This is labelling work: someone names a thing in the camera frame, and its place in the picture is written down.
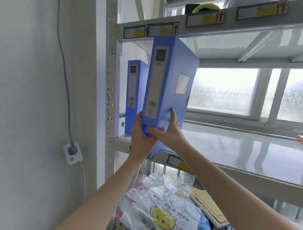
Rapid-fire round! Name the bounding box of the frosted glass window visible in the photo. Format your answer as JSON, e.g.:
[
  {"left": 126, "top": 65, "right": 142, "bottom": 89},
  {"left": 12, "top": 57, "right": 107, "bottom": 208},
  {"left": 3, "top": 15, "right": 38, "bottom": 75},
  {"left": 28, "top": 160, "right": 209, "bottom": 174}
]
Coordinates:
[{"left": 187, "top": 67, "right": 303, "bottom": 124}]

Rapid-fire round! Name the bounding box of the crumpled clear plastic bag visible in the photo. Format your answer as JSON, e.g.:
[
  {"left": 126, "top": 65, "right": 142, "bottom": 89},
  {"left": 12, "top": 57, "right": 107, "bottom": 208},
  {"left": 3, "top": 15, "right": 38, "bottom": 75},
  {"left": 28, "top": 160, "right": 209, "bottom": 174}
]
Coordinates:
[{"left": 140, "top": 173, "right": 195, "bottom": 198}]

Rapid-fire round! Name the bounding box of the white bag yellow smiley print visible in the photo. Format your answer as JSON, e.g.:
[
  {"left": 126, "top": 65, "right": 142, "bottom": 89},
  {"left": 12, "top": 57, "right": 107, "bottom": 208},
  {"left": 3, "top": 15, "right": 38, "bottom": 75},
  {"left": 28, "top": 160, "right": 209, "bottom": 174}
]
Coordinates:
[{"left": 118, "top": 187, "right": 204, "bottom": 230}]

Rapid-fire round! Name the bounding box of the black and yellow item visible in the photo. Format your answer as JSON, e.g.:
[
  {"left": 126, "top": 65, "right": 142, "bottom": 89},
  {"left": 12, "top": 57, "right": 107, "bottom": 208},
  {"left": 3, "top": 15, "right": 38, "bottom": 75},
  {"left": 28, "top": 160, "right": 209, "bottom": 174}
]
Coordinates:
[{"left": 185, "top": 3, "right": 221, "bottom": 14}]

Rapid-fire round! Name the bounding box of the person's right forearm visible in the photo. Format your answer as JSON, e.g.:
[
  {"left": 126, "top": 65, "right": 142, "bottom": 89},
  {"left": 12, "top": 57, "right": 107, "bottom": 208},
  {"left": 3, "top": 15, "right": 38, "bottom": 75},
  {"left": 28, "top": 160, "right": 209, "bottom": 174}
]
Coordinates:
[{"left": 176, "top": 145, "right": 293, "bottom": 230}]

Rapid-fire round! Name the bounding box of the white wall socket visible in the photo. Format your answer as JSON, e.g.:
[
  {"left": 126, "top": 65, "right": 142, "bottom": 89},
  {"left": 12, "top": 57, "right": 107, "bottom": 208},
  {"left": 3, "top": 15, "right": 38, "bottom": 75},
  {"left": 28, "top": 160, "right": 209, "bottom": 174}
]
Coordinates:
[{"left": 63, "top": 141, "right": 83, "bottom": 165}]

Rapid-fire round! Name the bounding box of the thin white cable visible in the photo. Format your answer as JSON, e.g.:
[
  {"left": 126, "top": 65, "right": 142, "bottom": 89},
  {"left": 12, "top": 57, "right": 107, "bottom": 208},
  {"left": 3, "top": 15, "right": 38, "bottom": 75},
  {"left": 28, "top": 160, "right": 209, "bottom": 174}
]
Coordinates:
[{"left": 79, "top": 163, "right": 86, "bottom": 205}]

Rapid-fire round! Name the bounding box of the person's left forearm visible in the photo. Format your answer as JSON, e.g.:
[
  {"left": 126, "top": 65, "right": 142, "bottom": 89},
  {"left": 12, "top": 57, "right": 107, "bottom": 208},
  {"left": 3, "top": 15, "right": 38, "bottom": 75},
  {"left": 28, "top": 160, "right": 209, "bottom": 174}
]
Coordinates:
[{"left": 56, "top": 154, "right": 147, "bottom": 230}]

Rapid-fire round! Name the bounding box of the yellow shelf label red arrow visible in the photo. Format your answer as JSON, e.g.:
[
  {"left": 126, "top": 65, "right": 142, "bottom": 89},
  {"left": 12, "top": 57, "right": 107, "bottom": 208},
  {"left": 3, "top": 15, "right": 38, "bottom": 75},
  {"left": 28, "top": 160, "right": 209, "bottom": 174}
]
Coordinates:
[
  {"left": 148, "top": 22, "right": 180, "bottom": 37},
  {"left": 123, "top": 25, "right": 146, "bottom": 40},
  {"left": 236, "top": 1, "right": 289, "bottom": 20},
  {"left": 167, "top": 154, "right": 193, "bottom": 174},
  {"left": 186, "top": 10, "right": 226, "bottom": 27}
]

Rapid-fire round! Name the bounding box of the large blue file box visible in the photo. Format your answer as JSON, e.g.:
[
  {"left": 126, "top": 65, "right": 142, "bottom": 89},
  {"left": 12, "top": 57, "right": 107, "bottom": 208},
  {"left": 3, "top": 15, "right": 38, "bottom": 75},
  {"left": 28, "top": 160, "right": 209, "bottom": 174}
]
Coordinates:
[{"left": 141, "top": 36, "right": 200, "bottom": 158}]

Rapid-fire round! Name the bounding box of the grey power cable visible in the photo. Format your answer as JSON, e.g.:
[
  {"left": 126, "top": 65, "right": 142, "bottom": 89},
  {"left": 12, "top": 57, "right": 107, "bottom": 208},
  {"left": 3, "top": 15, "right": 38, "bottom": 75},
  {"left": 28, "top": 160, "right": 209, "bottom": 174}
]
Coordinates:
[{"left": 56, "top": 0, "right": 74, "bottom": 148}]

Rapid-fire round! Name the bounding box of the slim blue file box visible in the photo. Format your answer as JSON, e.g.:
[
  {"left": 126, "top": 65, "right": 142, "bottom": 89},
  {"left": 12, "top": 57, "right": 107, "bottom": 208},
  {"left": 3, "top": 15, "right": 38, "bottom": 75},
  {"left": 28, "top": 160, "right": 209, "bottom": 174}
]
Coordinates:
[{"left": 125, "top": 60, "right": 150, "bottom": 136}]

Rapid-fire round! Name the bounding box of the brown paper envelope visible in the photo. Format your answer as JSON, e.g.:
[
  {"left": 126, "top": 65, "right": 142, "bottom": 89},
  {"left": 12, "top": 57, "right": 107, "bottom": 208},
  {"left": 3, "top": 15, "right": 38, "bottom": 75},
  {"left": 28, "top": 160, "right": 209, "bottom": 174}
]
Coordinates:
[{"left": 190, "top": 187, "right": 228, "bottom": 224}]

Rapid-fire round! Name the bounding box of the person's left hand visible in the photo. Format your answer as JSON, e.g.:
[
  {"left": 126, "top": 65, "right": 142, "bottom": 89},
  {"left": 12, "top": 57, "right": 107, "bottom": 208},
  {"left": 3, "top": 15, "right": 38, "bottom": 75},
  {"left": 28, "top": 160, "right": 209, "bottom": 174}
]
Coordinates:
[{"left": 129, "top": 112, "right": 158, "bottom": 162}]

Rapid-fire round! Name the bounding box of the grey metal shelf rack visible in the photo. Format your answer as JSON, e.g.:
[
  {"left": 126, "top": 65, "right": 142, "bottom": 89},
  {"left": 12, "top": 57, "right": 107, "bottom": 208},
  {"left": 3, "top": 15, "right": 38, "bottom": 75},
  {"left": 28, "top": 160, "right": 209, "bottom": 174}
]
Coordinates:
[{"left": 105, "top": 0, "right": 303, "bottom": 230}]

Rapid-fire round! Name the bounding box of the person's right hand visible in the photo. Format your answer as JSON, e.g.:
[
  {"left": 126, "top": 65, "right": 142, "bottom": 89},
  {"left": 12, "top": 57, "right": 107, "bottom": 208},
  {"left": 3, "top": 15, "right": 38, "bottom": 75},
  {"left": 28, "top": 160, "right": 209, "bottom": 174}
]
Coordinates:
[{"left": 148, "top": 107, "right": 191, "bottom": 156}]

